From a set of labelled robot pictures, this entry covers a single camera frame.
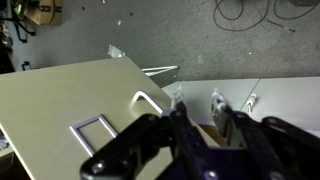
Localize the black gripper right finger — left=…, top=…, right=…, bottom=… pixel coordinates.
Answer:
left=209, top=88, right=320, bottom=180

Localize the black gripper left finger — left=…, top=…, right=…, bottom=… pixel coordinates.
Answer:
left=79, top=84, right=218, bottom=180

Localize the beige file cabinet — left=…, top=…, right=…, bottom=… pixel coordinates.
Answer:
left=161, top=76, right=320, bottom=138

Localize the silver drawer label holder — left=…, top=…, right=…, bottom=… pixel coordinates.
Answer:
left=68, top=114, right=119, bottom=158

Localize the beige cabinet bottom drawer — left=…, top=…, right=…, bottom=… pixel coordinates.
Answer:
left=0, top=55, right=219, bottom=180

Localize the small white metal latch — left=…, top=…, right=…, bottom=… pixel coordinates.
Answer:
left=246, top=93, right=258, bottom=115

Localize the clear plastic wrapper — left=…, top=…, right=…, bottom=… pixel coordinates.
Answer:
left=107, top=43, right=127, bottom=59

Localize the brown cardboard box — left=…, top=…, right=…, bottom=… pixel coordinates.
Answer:
left=23, top=0, right=64, bottom=27

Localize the black equipment clutter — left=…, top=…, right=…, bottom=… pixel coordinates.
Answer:
left=0, top=0, right=37, bottom=74

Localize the silver bottom drawer handle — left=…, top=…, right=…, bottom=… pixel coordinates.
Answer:
left=130, top=90, right=165, bottom=115

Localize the white wire hairpin leg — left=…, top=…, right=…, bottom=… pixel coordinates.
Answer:
left=141, top=64, right=181, bottom=77

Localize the long coiled black cable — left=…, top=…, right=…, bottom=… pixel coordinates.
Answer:
left=212, top=0, right=272, bottom=33

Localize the short looped black cable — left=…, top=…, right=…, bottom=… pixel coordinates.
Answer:
left=272, top=0, right=320, bottom=21

